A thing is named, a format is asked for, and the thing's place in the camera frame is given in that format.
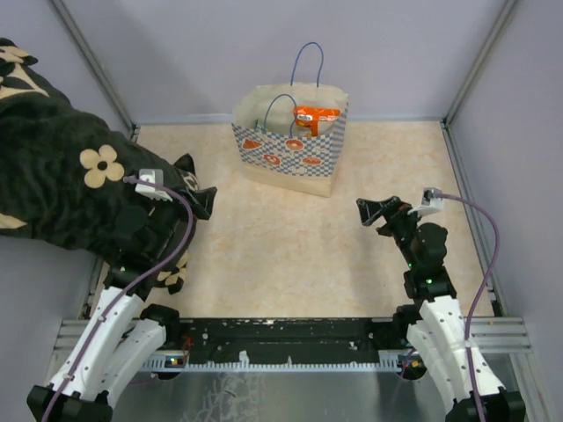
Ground right aluminium corner post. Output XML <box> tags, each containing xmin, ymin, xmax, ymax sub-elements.
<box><xmin>442</xmin><ymin>0</ymin><xmax>520</xmax><ymax>128</ymax></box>

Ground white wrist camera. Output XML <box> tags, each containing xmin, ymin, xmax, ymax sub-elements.
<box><xmin>135</xmin><ymin>169</ymin><xmax>173</xmax><ymax>201</ymax></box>
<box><xmin>408</xmin><ymin>187</ymin><xmax>444</xmax><ymax>217</ymax></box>

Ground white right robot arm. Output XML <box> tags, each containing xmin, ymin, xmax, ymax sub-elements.
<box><xmin>356</xmin><ymin>188</ymin><xmax>526</xmax><ymax>421</ymax></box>

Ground white slotted cable duct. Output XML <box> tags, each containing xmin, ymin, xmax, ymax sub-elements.
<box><xmin>135</xmin><ymin>351</ymin><xmax>423</xmax><ymax>374</ymax></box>

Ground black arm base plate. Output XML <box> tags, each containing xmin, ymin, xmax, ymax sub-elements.
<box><xmin>158</xmin><ymin>317</ymin><xmax>411</xmax><ymax>365</ymax></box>

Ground left aluminium corner post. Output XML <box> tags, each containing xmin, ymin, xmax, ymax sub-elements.
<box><xmin>49</xmin><ymin>0</ymin><xmax>137</xmax><ymax>140</ymax></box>

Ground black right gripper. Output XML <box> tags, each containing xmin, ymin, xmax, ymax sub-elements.
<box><xmin>357</xmin><ymin>195</ymin><xmax>428</xmax><ymax>269</ymax></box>

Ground blue checkered paper bag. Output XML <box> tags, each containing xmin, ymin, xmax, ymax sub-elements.
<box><xmin>231</xmin><ymin>69</ymin><xmax>348</xmax><ymax>197</ymax></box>

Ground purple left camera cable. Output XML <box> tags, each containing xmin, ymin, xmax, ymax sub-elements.
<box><xmin>40</xmin><ymin>176</ymin><xmax>196</xmax><ymax>422</ymax></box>

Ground green snack packet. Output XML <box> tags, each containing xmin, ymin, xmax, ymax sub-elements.
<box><xmin>255</xmin><ymin>120</ymin><xmax>267</xmax><ymax>133</ymax></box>

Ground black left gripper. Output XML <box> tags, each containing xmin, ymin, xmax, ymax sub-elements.
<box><xmin>147</xmin><ymin>185</ymin><xmax>216</xmax><ymax>259</ymax></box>

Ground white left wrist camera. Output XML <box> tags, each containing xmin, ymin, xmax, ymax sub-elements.
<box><xmin>135</xmin><ymin>169</ymin><xmax>173</xmax><ymax>201</ymax></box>

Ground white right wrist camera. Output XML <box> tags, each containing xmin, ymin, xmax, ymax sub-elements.
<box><xmin>408</xmin><ymin>187</ymin><xmax>444</xmax><ymax>217</ymax></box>

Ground aluminium corner post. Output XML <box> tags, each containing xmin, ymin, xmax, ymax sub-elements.
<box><xmin>442</xmin><ymin>0</ymin><xmax>520</xmax><ymax>128</ymax></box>
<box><xmin>49</xmin><ymin>0</ymin><xmax>137</xmax><ymax>140</ymax></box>

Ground black floral plush blanket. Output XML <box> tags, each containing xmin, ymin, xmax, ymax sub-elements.
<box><xmin>1</xmin><ymin>39</ymin><xmax>216</xmax><ymax>294</ymax></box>

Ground aluminium frame rail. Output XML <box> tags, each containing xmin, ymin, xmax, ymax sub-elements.
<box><xmin>53</xmin><ymin>317</ymin><xmax>531</xmax><ymax>353</ymax></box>

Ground orange Fox's candy packet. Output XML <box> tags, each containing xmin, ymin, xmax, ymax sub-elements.
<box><xmin>294</xmin><ymin>105</ymin><xmax>340</xmax><ymax>137</ymax></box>

